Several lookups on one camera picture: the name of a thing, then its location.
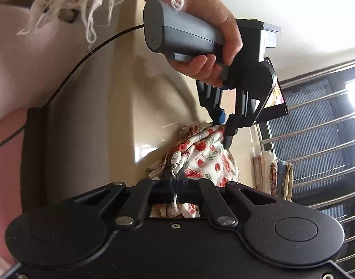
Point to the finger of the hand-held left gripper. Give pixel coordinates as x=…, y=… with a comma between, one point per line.
x=229, y=133
x=220, y=116

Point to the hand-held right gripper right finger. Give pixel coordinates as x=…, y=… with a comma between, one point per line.
x=182, y=187

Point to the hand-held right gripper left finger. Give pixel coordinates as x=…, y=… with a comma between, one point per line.
x=171, y=187

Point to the red floral white garment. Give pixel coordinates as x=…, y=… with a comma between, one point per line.
x=206, y=157

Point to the stack of folded clothes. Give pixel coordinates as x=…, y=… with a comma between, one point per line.
x=267, y=174

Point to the person's left hand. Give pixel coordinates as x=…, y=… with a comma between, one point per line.
x=212, y=14

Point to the tablet in black folio case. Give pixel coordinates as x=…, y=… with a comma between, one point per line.
x=279, y=101

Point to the barred window with blinds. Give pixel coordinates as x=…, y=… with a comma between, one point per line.
x=311, y=151

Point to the dark grey flat panel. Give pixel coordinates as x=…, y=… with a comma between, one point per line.
x=35, y=157

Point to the person's pink garment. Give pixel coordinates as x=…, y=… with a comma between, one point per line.
x=8, y=151

